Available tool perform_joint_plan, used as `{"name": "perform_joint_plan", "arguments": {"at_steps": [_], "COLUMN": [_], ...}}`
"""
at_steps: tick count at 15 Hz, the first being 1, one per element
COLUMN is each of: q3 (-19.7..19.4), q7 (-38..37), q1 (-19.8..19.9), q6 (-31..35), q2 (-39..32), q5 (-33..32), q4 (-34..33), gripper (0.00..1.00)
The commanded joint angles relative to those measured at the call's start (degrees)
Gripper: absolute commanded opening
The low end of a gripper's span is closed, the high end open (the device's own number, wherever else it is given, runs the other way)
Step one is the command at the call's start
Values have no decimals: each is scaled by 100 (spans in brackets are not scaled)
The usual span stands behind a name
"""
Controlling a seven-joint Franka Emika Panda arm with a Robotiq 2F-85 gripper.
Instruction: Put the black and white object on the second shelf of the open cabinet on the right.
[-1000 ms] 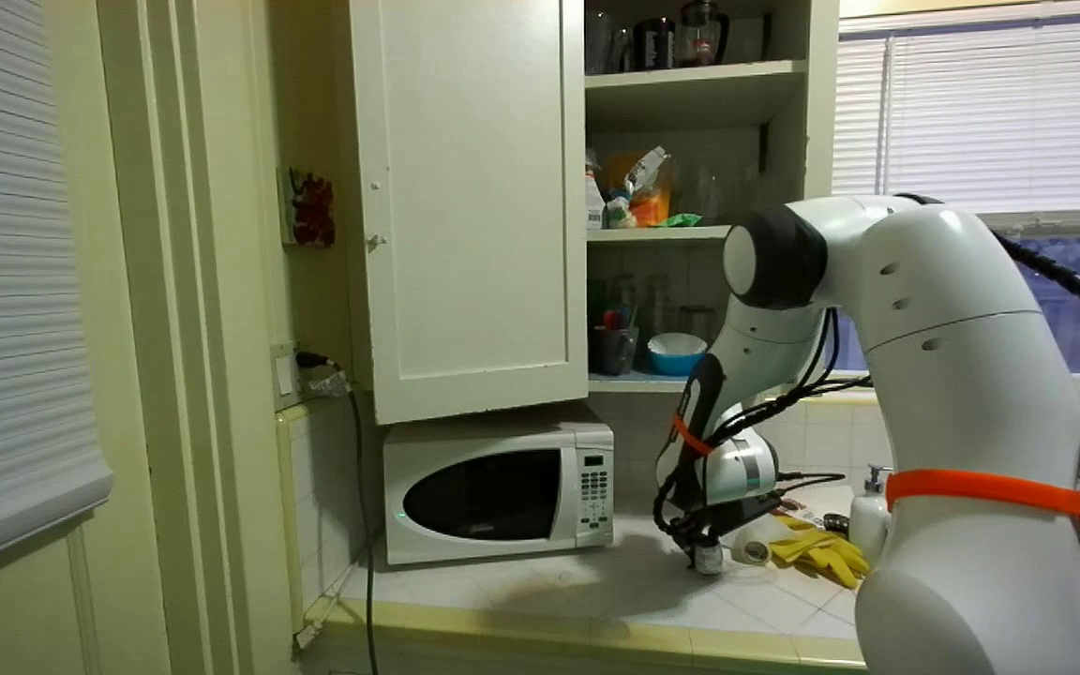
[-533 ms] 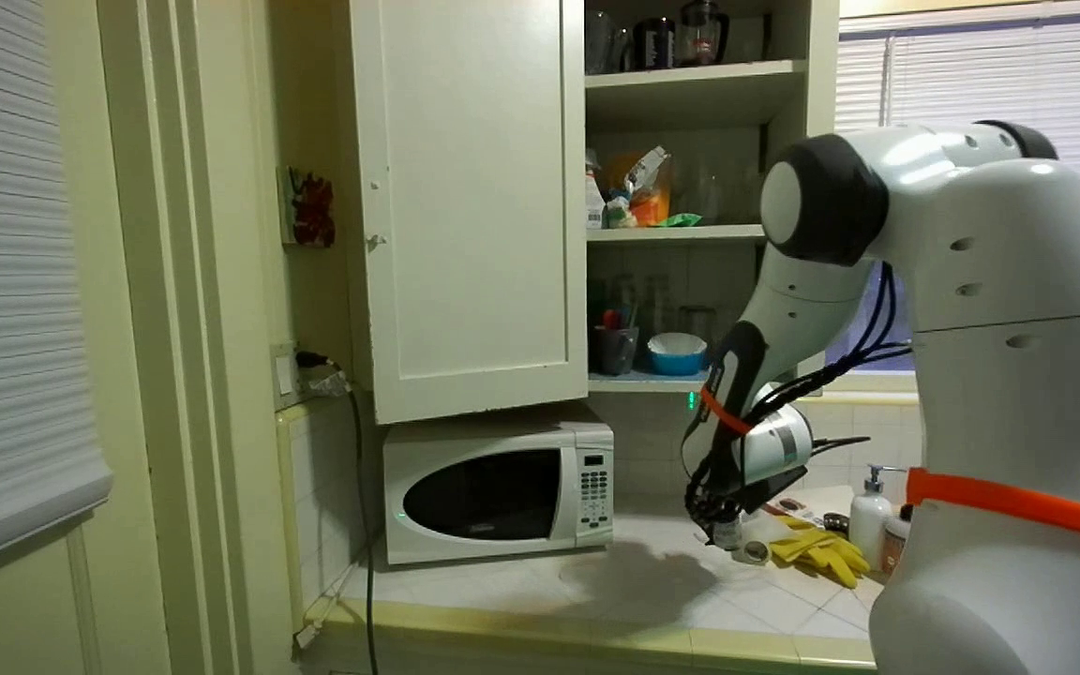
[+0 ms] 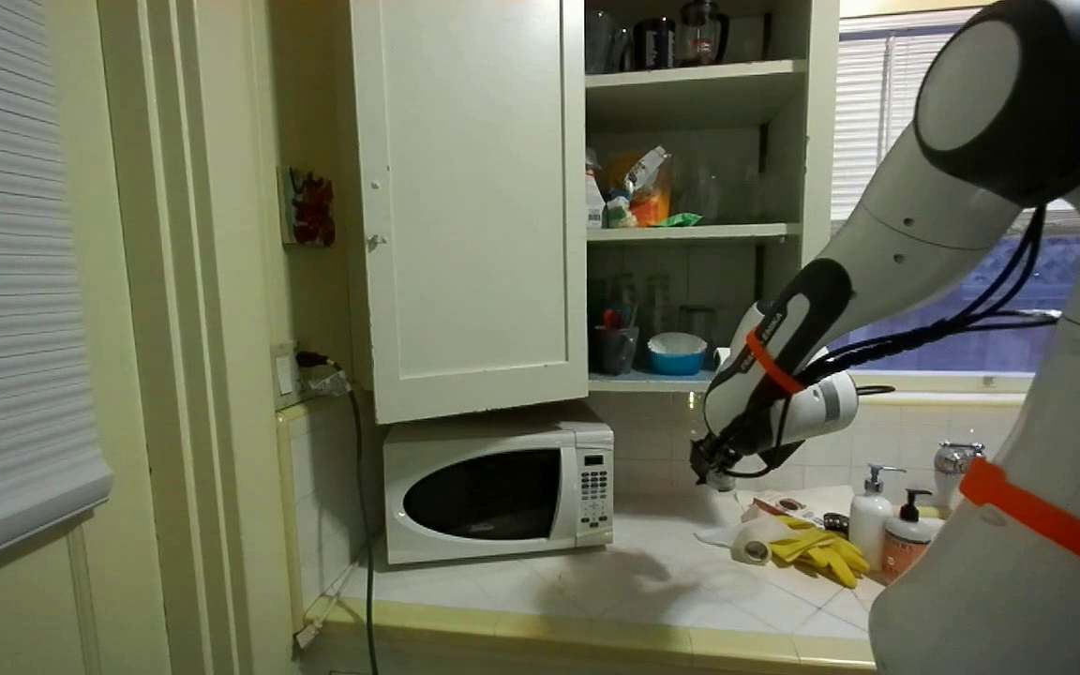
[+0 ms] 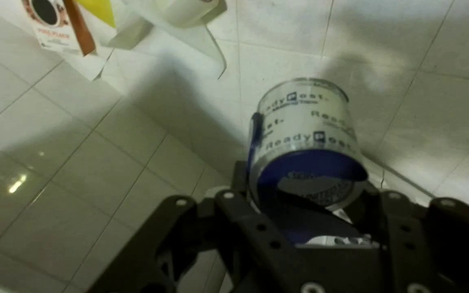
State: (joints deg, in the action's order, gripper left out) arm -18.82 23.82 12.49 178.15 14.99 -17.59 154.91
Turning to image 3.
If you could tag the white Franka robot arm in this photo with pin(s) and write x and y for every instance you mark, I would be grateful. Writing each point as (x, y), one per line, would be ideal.
(1012, 313)

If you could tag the white window blinds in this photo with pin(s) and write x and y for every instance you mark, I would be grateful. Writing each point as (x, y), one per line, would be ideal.
(877, 101)

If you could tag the orange packet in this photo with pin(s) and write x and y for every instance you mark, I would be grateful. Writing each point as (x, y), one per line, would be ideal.
(649, 209)

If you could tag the chrome top white dispenser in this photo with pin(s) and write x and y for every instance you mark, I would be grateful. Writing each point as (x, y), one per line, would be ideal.
(956, 469)

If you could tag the closed white cabinet door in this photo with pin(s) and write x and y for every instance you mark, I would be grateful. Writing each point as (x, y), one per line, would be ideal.
(470, 202)

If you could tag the white door blinds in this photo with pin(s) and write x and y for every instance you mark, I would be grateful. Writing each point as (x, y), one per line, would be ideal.
(15, 274)

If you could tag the blue bowl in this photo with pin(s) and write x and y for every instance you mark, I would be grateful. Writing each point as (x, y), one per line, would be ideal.
(675, 358)

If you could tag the white microwave oven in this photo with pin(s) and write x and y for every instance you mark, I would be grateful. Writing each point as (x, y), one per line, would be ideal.
(490, 494)

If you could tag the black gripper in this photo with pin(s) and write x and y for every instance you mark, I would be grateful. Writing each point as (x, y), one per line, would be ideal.
(726, 448)

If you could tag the cream panelled door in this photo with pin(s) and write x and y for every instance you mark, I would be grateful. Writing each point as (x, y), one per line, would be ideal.
(15, 626)

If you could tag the black pump lotion bottle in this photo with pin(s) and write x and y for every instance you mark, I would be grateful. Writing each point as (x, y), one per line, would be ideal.
(906, 546)

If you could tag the open white cabinet door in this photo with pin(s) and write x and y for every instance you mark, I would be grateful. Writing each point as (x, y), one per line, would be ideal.
(824, 101)

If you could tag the small white bottle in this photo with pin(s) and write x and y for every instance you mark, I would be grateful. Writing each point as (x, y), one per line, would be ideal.
(592, 204)

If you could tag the dark cup with utensils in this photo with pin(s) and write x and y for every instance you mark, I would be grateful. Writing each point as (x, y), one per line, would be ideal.
(616, 351)

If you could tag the red wall decoration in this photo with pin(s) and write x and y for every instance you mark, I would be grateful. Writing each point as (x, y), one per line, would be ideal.
(314, 209)

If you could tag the dark glass jar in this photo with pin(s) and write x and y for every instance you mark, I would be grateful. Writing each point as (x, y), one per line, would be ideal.
(700, 34)

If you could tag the white pump soap bottle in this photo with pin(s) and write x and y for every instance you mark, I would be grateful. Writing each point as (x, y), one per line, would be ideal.
(872, 521)

